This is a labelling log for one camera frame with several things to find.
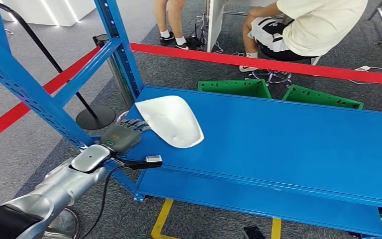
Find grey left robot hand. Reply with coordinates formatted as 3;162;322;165
100;119;152;154

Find white curved plastic shell part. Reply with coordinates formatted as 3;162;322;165
135;96;205;149

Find blue metal shelf rack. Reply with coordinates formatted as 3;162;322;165
0;0;382;239

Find blue metal shelf board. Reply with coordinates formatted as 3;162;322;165
106;86;382;211
135;168;382;238

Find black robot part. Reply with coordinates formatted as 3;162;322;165
242;225;267;239

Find red barrier belt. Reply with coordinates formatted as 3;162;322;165
0;46;102;148
130;43;382;87

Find black floor device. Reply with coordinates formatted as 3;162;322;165
186;23;206;50

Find standing person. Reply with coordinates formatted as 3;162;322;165
153;0;190;51

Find white desk panel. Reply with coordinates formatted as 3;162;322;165
206;0;278;53

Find black stool chrome base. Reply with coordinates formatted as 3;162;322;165
248;44;313;87

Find seated person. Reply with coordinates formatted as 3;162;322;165
238;0;369;73

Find thin black post round base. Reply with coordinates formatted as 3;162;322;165
0;1;116;131

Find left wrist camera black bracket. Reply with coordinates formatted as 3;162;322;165
113;155;164;171

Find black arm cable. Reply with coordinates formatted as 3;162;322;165
79;164;127;239

